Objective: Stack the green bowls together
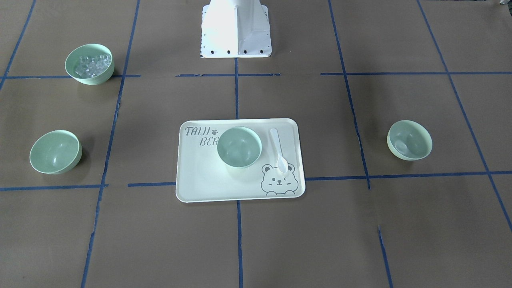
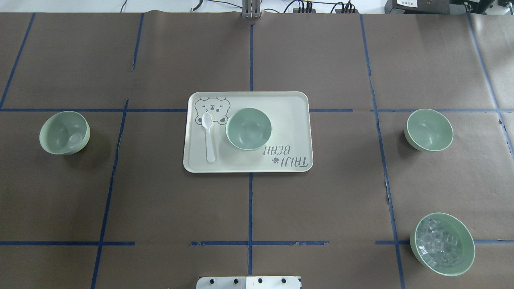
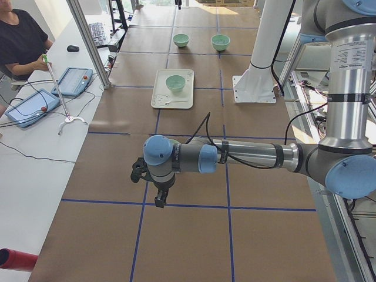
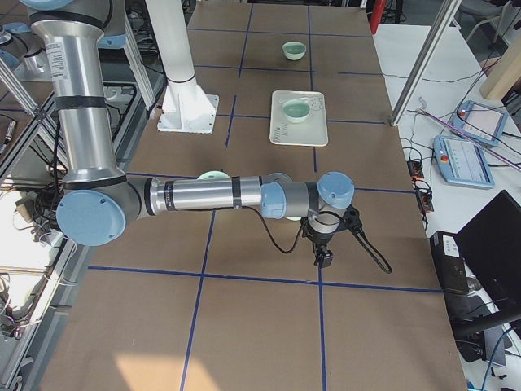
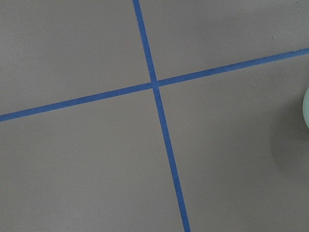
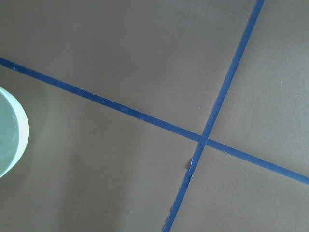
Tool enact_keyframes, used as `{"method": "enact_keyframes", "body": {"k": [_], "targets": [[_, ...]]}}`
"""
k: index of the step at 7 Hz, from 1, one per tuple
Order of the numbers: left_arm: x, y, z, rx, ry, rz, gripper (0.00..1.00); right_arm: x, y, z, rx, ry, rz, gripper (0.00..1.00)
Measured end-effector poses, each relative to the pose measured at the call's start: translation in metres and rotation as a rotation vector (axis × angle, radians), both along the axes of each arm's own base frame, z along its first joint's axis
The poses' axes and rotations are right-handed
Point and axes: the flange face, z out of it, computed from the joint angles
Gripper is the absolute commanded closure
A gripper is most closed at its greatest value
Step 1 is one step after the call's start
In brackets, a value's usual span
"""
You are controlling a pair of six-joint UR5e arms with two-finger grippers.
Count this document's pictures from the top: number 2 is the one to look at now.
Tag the plain green bowl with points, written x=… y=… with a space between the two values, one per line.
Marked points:
x=428 y=130

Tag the green bowl with residue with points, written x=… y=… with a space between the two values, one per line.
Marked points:
x=65 y=133

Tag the green bowl on tray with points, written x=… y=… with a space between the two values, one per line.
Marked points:
x=248 y=129

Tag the cream bear serving tray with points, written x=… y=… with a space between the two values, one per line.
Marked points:
x=289 y=148

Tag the white plastic spoon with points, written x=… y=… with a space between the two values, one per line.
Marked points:
x=207 y=123

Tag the green bowl with ice cubes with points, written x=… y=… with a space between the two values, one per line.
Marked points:
x=442 y=243

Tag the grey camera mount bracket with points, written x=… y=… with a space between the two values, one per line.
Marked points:
x=251 y=9

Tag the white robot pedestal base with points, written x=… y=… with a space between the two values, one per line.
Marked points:
x=250 y=282

